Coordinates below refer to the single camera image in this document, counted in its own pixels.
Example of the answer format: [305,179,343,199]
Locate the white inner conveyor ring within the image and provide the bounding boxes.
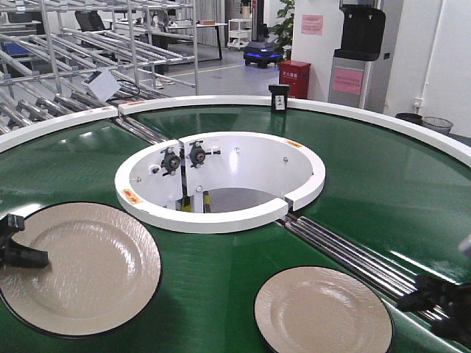
[114,131,327,235]

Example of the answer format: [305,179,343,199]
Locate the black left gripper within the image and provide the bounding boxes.
[1,213,49,268]

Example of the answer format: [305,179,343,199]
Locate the beige plate black rim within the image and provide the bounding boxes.
[1,202,162,338]
[254,266,394,352]

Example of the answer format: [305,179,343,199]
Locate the steel conveyor rollers left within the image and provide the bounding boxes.
[113,116,168,144]

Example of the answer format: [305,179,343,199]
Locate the white outer conveyor rim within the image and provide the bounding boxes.
[1,95,470,166]

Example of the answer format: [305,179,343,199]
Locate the pink wall notice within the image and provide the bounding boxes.
[301,14,324,35]

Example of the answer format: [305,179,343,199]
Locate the wire mesh waste bin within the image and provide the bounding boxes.
[422,116,453,135]

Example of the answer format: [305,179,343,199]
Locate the blue lit mobile robot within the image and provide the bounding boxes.
[244,24,283,68]

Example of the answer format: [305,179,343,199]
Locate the green potted plant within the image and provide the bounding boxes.
[272,0,295,60]

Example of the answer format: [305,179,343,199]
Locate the black and grey dispenser kiosk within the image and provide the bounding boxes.
[328,1,386,108]

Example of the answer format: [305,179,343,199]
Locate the black sensor box on rim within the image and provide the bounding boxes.
[269,84,290,113]

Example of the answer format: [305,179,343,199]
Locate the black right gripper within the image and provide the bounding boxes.
[396,274,470,344]

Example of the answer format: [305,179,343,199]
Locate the steel conveyor rollers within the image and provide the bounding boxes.
[276,213,417,302]
[113,116,168,144]

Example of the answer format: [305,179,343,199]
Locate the white cart in background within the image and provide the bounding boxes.
[227,18,252,50]

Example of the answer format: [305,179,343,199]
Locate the black waste bin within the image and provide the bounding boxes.
[395,113,422,126]

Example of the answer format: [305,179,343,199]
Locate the white control box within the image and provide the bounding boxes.
[82,68,121,101]

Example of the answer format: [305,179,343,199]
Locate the steel conveyor rollers right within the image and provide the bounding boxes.
[276,213,417,302]

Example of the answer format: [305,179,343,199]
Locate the background work table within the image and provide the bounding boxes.
[133,23,228,62]

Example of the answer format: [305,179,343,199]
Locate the metal roller rack shelving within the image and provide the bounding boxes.
[1,1,198,135]

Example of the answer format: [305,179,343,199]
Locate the red fire extinguisher cabinet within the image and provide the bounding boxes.
[278,60,311,99]

